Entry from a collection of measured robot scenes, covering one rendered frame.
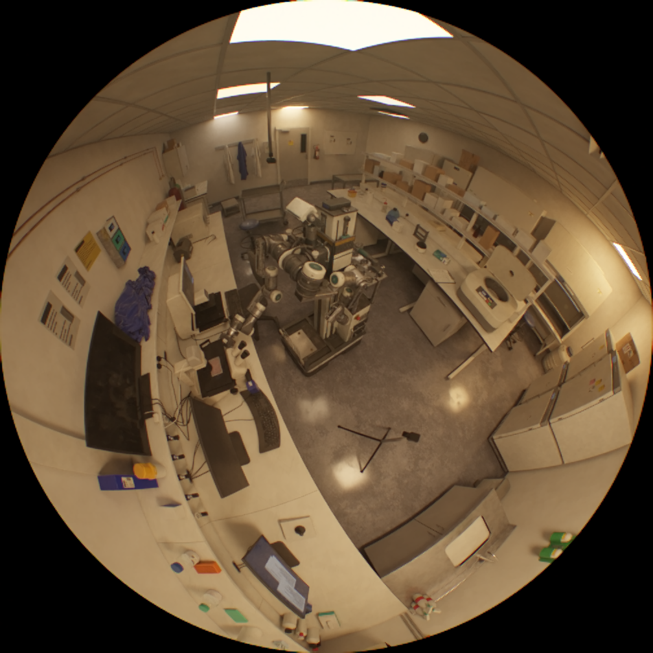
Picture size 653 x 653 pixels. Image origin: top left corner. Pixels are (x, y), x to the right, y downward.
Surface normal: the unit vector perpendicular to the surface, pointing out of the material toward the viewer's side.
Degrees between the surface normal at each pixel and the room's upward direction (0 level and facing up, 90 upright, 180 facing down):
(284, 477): 0
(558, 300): 82
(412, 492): 0
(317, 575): 0
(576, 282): 82
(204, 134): 90
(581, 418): 90
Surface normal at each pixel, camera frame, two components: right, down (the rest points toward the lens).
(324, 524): 0.05, -0.55
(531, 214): -0.87, 0.28
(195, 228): 0.45, 0.76
